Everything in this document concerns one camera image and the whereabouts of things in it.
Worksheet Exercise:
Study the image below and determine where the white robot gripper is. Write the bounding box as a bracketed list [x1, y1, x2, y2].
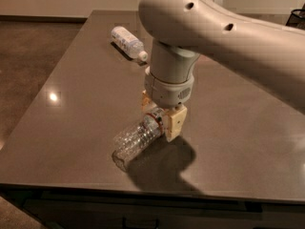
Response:
[141, 68, 194, 142]

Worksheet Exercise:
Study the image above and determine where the small white-labelled water bottle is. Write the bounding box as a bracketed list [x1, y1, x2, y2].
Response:
[112, 26, 148, 62]

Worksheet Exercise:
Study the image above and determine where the black mesh basket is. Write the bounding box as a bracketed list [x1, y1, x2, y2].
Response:
[286, 9, 305, 28]

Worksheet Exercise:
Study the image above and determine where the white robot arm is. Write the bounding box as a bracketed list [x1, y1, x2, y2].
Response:
[138, 0, 305, 141]

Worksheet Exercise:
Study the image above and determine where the black drawer handle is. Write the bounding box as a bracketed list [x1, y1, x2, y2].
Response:
[122, 218, 160, 229]

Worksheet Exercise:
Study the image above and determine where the clear water bottle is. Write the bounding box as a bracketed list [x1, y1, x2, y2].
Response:
[112, 107, 165, 172]

